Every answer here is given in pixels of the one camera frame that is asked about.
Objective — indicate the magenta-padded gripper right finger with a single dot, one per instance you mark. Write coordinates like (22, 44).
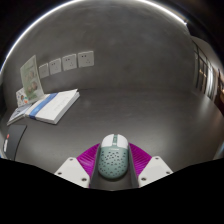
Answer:
(154, 170)

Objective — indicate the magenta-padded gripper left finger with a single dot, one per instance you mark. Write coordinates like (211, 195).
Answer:
(71, 171)

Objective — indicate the white and green computer mouse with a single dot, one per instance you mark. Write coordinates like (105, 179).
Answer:
(113, 156)

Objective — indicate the white book with blue band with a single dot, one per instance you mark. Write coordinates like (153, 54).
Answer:
(55, 105)

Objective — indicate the green leaflet in clear stand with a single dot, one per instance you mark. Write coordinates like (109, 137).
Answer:
(31, 80)

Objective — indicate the dark-framed glass partition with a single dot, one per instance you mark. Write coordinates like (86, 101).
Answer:
(205, 71)

